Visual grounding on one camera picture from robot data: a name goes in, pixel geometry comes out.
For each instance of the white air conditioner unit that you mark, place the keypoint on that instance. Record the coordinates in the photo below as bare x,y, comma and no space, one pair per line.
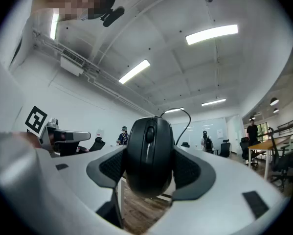
71,62

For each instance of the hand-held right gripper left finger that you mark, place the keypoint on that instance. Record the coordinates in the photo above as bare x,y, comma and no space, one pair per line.
63,180

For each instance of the long ceiling light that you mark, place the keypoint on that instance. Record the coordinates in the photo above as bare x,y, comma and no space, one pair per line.
134,71
53,26
213,102
211,34
174,110

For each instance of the person's grey shirt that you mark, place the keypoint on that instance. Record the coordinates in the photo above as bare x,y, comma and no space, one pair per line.
2,101

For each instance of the black office chair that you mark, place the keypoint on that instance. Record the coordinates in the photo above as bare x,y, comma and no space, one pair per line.
185,145
225,149
282,161
244,147
97,144

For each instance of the person's left forearm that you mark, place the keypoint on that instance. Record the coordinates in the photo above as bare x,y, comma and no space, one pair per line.
26,139

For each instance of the white ceiling pipes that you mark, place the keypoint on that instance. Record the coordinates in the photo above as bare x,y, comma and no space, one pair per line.
104,78

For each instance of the white wall paper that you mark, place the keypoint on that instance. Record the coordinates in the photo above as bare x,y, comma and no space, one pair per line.
100,132
219,133

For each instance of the black mouse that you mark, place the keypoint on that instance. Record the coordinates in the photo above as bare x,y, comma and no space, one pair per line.
148,160

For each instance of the wooden desk with white legs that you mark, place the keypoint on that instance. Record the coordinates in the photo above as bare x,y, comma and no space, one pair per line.
263,145

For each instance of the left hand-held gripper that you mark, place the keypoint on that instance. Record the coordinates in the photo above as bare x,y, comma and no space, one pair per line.
36,119

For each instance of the black metal railing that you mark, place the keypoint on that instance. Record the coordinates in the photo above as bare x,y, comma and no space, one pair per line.
291,125

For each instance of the black head camera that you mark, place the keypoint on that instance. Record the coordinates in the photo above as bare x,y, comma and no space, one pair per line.
112,15

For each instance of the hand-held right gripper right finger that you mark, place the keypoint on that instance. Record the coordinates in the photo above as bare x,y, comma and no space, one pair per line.
229,192

